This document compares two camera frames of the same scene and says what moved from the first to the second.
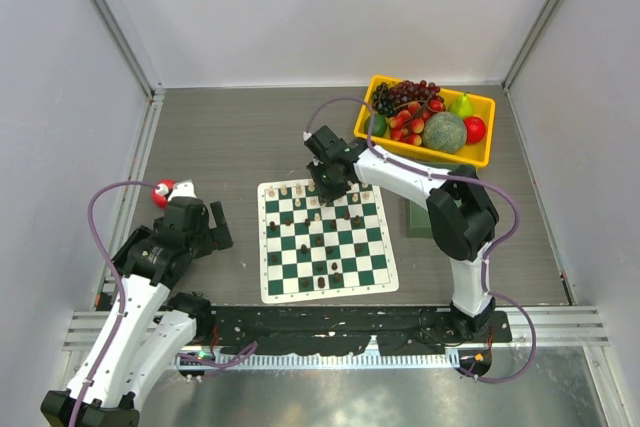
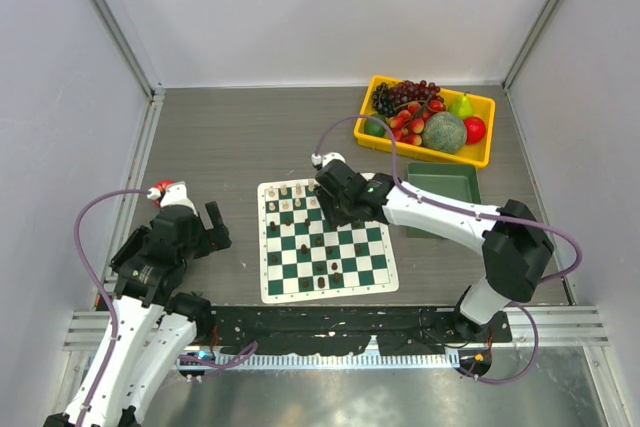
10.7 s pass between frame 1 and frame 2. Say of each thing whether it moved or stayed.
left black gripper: stayed
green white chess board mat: stayed
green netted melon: stayed
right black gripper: moved
